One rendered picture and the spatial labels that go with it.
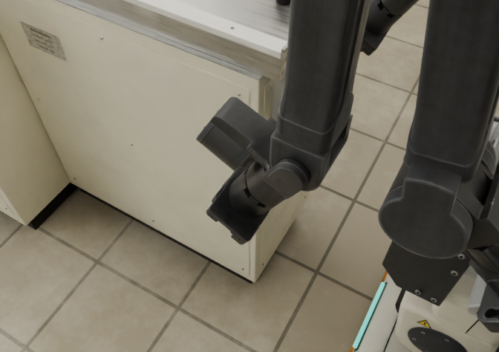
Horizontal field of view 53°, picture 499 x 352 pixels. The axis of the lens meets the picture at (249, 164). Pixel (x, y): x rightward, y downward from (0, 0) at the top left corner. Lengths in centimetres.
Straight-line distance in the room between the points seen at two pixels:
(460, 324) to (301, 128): 53
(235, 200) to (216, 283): 93
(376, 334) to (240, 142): 76
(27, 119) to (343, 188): 101
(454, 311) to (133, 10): 72
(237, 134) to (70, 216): 126
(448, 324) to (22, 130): 113
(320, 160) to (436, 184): 11
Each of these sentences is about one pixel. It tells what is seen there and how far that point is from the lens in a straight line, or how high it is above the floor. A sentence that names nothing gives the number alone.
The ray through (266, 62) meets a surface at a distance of 79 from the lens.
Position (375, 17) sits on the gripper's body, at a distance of 89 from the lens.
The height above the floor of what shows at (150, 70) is 76.
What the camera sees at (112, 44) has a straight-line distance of 100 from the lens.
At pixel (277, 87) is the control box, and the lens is 87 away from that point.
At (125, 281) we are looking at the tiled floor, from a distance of 157.
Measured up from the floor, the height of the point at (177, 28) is 87.
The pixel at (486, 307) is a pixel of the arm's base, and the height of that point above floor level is 93.
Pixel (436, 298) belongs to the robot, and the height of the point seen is 68.
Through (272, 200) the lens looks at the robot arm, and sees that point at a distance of 57.
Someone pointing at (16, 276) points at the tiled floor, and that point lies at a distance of 169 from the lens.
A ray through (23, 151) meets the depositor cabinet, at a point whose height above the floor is 33.
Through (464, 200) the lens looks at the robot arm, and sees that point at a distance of 45.
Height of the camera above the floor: 138
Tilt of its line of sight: 52 degrees down
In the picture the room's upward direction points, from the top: straight up
